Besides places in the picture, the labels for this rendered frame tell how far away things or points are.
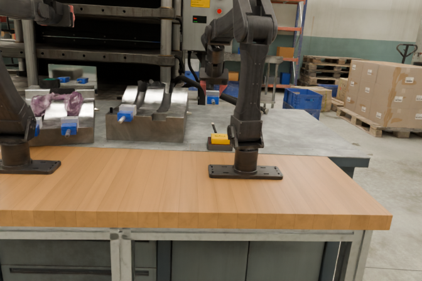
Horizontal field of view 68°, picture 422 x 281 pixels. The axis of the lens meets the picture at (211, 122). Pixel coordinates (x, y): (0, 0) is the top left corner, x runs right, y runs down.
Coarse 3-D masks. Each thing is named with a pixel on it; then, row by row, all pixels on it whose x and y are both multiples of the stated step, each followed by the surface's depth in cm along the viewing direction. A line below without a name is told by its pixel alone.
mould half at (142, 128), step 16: (128, 96) 127; (160, 96) 128; (176, 96) 129; (144, 112) 108; (160, 112) 109; (176, 112) 111; (112, 128) 104; (128, 128) 105; (144, 128) 105; (160, 128) 105; (176, 128) 105
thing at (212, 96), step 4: (208, 92) 115; (212, 92) 115; (216, 92) 115; (208, 96) 112; (212, 96) 113; (216, 96) 113; (208, 100) 112; (212, 100) 109; (216, 100) 112; (208, 104) 116; (212, 104) 107; (216, 104) 112
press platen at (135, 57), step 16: (0, 48) 174; (16, 48) 174; (48, 48) 182; (64, 48) 190; (80, 48) 199; (96, 48) 209; (112, 48) 220; (128, 48) 232; (144, 48) 246; (160, 64) 170
